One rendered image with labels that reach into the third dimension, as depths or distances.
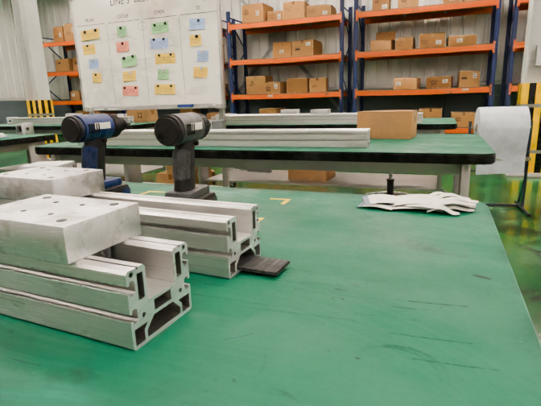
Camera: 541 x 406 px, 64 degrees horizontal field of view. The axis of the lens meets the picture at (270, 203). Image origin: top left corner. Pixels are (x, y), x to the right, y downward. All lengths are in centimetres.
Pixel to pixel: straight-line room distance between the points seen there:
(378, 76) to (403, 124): 860
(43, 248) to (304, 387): 30
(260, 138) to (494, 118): 235
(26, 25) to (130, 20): 514
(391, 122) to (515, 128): 173
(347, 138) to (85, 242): 173
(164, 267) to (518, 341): 38
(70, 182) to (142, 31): 340
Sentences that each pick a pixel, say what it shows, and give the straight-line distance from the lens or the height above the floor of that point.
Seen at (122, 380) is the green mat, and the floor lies 78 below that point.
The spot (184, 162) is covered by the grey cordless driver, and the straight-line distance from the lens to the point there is 87.
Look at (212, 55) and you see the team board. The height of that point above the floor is 137.
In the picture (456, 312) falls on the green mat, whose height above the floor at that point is 78.
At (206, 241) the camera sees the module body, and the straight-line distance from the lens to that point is 61.
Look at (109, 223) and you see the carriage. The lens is 52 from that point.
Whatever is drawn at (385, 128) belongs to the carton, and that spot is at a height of 84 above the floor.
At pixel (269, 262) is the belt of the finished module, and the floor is 79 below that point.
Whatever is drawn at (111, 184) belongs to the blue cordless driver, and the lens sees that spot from 109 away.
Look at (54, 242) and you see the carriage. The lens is 49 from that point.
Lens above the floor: 102
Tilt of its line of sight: 14 degrees down
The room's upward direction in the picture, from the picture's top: 2 degrees counter-clockwise
